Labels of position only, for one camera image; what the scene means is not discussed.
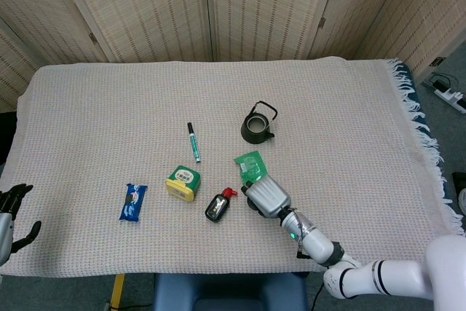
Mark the blue chair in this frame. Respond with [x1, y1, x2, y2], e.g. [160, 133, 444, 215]
[151, 272, 309, 311]

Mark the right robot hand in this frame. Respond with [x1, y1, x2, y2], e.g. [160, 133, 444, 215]
[240, 174, 293, 219]

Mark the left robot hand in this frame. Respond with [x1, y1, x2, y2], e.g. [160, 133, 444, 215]
[0, 184, 42, 267]

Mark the woven folding screen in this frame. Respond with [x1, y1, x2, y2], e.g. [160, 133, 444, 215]
[0, 0, 466, 112]

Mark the blue snack packet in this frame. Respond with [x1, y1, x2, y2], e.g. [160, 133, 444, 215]
[119, 184, 149, 222]

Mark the green and yellow box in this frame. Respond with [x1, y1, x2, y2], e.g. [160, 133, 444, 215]
[165, 165, 202, 203]

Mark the beige woven tablecloth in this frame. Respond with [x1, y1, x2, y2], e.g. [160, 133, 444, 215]
[0, 55, 466, 277]

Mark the green marker pen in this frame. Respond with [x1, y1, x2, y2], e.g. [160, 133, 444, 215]
[186, 122, 202, 164]

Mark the yellow floor tape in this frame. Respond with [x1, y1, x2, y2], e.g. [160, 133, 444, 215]
[110, 273, 126, 309]

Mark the green foil sachet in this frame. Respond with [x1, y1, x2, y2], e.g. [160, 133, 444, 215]
[233, 150, 268, 186]

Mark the black and white device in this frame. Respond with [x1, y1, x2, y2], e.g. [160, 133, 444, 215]
[451, 171, 466, 214]

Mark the white power strip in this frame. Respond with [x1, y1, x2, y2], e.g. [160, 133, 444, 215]
[421, 72, 466, 114]

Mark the black bottle with red cap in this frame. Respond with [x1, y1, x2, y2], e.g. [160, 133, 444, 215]
[204, 186, 238, 223]

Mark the black cast iron teapot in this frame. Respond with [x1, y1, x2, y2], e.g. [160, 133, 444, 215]
[240, 100, 279, 145]

